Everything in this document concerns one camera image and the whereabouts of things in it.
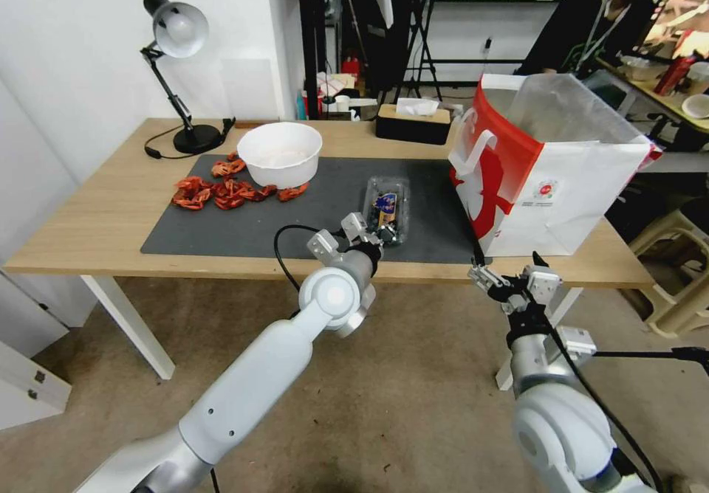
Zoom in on person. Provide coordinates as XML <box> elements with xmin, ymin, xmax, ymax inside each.
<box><xmin>518</xmin><ymin>0</ymin><xmax>694</xmax><ymax>82</ymax></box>

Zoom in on black tissue box wooden lid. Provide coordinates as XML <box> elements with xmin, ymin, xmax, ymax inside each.
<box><xmin>375</xmin><ymin>103</ymin><xmax>453</xmax><ymax>147</ymax></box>

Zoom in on white cabinet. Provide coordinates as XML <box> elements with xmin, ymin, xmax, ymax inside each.
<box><xmin>0</xmin><ymin>80</ymin><xmax>102</xmax><ymax>433</ymax></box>

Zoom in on dark grey table mat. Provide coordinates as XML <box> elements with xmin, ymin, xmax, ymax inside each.
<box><xmin>140</xmin><ymin>154</ymin><xmax>490</xmax><ymax>266</ymax></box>

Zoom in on black metal rack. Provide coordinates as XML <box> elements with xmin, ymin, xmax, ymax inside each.
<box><xmin>296</xmin><ymin>0</ymin><xmax>439</xmax><ymax>122</ymax></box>

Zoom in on wooden table white legs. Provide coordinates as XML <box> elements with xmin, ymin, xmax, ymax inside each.
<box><xmin>1</xmin><ymin>117</ymin><xmax>658</xmax><ymax>393</ymax></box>

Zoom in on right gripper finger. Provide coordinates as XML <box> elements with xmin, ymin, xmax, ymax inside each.
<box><xmin>467</xmin><ymin>256</ymin><xmax>515</xmax><ymax>303</ymax></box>
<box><xmin>527</xmin><ymin>250</ymin><xmax>564</xmax><ymax>310</ymax></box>

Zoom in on beige plastic stool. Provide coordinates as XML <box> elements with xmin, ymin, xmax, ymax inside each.
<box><xmin>628</xmin><ymin>207</ymin><xmax>709</xmax><ymax>339</ymax></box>

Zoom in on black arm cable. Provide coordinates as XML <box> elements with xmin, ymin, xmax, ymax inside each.
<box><xmin>529</xmin><ymin>277</ymin><xmax>709</xmax><ymax>493</ymax></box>
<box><xmin>274</xmin><ymin>224</ymin><xmax>336</xmax><ymax>301</ymax></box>

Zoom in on white paper bowl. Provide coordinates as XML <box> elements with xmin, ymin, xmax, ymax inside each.
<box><xmin>236</xmin><ymin>122</ymin><xmax>324</xmax><ymax>190</ymax></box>

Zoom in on black desk lamp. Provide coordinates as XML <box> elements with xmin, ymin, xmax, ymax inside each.
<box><xmin>140</xmin><ymin>0</ymin><xmax>222</xmax><ymax>156</ymax></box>

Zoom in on black folding stand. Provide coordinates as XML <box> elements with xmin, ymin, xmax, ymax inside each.
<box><xmin>403</xmin><ymin>0</ymin><xmax>445</xmax><ymax>102</ymax></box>

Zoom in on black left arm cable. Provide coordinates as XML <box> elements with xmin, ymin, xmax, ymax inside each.
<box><xmin>274</xmin><ymin>224</ymin><xmax>336</xmax><ymax>301</ymax></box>

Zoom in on red bottle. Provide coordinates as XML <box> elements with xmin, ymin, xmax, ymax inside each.
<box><xmin>653</xmin><ymin>54</ymin><xmax>701</xmax><ymax>96</ymax></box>

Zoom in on clear plastic takeout container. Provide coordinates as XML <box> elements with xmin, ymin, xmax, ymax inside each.
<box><xmin>363</xmin><ymin>176</ymin><xmax>413</xmax><ymax>248</ymax></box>

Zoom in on red and white takeout bag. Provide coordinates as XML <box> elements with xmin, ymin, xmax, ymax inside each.
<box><xmin>447</xmin><ymin>72</ymin><xmax>665</xmax><ymax>259</ymax></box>

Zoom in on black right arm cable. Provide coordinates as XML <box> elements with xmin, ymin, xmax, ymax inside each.
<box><xmin>529</xmin><ymin>277</ymin><xmax>709</xmax><ymax>493</ymax></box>

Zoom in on cardboard box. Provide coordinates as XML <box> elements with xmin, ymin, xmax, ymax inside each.
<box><xmin>315</xmin><ymin>72</ymin><xmax>359</xmax><ymax>99</ymax></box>

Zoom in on small white bowl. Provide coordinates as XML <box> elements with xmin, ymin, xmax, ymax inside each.
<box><xmin>681</xmin><ymin>94</ymin><xmax>709</xmax><ymax>121</ymax></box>

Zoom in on white tissue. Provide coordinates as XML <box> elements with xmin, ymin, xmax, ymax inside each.
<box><xmin>395</xmin><ymin>97</ymin><xmax>442</xmax><ymax>118</ymax></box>

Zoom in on yellow side table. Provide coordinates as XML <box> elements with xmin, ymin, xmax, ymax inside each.
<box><xmin>597</xmin><ymin>55</ymin><xmax>709</xmax><ymax>135</ymax></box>

